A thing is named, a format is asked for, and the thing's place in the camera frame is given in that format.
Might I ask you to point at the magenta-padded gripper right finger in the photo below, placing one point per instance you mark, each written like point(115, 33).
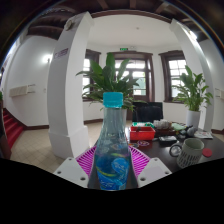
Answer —
point(153, 171)

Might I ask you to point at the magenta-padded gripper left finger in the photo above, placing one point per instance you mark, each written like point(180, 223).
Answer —
point(70, 171)

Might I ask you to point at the clear blue-capped drink bottle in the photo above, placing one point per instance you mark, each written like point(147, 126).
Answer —
point(111, 160)

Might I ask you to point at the flat black phone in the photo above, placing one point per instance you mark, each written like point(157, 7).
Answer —
point(167, 139)

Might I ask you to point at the red plastic box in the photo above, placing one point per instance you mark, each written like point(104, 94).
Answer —
point(142, 134)

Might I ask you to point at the grey patterned ceramic mug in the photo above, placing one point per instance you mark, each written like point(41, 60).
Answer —
point(190, 153)

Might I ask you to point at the dark tray of small cups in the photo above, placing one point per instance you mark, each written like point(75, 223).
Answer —
point(162, 126)

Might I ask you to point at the green white tissue box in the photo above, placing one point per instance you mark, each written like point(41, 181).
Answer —
point(143, 124)

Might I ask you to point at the folded green cloth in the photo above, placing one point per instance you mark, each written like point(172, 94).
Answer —
point(178, 126)

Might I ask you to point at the dark round headphones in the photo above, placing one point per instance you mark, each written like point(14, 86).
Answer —
point(190, 131)

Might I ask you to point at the black office chair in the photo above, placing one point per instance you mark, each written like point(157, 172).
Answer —
point(148, 113)

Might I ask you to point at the white printed magazine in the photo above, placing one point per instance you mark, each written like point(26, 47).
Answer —
point(203, 134)

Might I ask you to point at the red carpeted staircase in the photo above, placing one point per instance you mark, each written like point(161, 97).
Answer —
point(13, 128)

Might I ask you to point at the potted leafy plant white pot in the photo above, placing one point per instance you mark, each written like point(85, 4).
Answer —
point(192, 93)
point(106, 78)

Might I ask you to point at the dark wooden glazed double door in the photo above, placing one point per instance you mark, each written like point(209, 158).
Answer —
point(143, 76)

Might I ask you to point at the dark wooden framed window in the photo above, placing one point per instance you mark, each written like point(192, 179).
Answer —
point(176, 68)
point(87, 71)

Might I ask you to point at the green exit sign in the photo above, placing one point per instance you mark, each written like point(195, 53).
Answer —
point(124, 49)

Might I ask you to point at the white wall heater unit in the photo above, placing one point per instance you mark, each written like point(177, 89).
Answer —
point(20, 90)

